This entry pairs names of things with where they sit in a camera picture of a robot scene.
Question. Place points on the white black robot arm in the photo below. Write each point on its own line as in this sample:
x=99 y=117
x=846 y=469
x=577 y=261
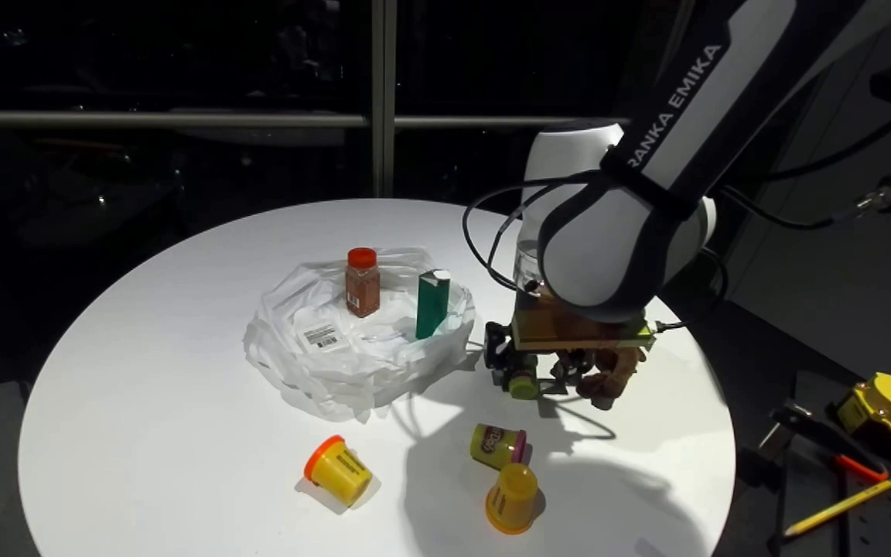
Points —
x=610 y=237

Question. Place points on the grey vertical window post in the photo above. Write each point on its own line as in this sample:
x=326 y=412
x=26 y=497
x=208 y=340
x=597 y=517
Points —
x=383 y=94

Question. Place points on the green plastic block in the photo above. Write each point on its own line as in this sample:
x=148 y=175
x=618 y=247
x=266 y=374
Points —
x=430 y=305

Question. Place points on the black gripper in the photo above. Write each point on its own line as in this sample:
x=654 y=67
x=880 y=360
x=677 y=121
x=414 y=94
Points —
x=540 y=360

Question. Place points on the play-doh can orange lid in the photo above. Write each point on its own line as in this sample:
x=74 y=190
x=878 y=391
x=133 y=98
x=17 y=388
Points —
x=342 y=469

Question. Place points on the yellow play-doh can without lid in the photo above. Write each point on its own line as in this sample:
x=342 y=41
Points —
x=510 y=499

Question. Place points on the yellow wrist camera mount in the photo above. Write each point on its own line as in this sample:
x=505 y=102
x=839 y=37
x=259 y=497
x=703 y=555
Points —
x=578 y=328

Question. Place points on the white translucent plastic bag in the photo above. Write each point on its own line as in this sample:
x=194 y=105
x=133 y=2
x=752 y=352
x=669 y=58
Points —
x=364 y=360

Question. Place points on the yellow pencil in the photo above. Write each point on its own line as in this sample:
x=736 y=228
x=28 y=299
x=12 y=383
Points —
x=839 y=508

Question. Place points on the grey horizontal window rail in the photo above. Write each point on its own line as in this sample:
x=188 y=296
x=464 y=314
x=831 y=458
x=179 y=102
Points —
x=157 y=117

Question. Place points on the brown plush animal toy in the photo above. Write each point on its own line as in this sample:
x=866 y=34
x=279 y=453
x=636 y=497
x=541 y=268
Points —
x=618 y=382

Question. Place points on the brown spice jar red lid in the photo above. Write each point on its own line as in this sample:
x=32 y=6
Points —
x=364 y=281

